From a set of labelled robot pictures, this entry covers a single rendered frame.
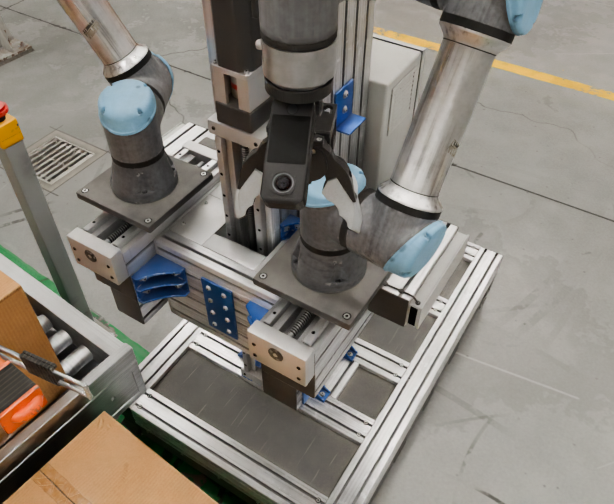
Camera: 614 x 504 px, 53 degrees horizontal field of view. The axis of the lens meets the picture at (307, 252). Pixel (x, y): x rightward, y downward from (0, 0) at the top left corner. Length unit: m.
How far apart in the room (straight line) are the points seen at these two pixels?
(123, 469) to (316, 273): 0.72
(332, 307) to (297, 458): 0.84
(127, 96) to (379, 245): 0.63
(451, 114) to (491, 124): 2.63
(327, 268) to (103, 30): 0.68
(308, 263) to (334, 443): 0.89
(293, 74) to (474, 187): 2.59
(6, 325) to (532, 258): 2.13
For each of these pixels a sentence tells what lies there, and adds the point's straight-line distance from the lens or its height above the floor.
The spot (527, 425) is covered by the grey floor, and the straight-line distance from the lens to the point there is 2.35.
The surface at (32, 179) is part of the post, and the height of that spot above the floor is 0.80.
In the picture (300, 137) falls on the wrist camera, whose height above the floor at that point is 1.58.
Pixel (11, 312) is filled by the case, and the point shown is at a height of 0.90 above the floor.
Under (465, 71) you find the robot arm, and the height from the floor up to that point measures 1.48.
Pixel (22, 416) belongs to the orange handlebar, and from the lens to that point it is 1.09.
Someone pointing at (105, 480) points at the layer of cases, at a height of 0.54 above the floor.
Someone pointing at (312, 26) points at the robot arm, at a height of 1.69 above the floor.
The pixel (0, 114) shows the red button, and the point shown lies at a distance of 1.87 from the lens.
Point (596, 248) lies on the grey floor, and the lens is 3.03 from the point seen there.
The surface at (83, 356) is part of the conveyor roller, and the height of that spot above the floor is 0.54.
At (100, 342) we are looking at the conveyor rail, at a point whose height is 0.59.
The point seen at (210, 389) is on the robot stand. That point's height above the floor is 0.21.
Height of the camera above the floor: 1.95
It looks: 46 degrees down
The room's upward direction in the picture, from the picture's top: straight up
